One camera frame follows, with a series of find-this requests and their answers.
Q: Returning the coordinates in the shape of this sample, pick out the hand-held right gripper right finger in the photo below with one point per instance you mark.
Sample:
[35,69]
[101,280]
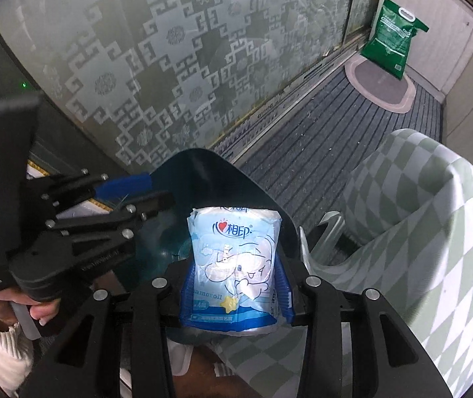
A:
[283,298]

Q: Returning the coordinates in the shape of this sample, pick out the white kitchen cabinet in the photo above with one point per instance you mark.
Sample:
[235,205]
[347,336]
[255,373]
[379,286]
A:
[456,29]

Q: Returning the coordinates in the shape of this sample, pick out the striped grey floor mat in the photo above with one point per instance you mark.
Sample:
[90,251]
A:
[315,149]

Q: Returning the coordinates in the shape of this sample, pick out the white table leg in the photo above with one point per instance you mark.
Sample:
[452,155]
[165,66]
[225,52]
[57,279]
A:
[327,236]

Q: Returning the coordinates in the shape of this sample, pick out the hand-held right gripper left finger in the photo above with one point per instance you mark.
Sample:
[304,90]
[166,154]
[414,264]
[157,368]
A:
[149,311]

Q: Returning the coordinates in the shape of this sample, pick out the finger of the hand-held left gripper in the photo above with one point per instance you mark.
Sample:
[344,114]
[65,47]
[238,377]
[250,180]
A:
[124,184]
[136,209]

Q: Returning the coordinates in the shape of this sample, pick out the blue white tissue packet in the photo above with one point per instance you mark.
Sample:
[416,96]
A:
[234,265]

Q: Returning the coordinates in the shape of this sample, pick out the patterned glass sliding door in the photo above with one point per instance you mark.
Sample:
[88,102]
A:
[157,70]

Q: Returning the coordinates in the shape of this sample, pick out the oval grey floor mat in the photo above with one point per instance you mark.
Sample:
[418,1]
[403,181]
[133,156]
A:
[379,83]

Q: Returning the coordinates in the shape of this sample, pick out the green rice bag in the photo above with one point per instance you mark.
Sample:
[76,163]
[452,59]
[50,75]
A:
[394,37]

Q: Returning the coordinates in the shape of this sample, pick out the green white checkered tablecloth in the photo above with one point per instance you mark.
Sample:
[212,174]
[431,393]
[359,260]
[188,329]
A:
[435,236]

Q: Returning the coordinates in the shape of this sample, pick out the teal trash bin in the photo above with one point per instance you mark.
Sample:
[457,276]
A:
[170,199]

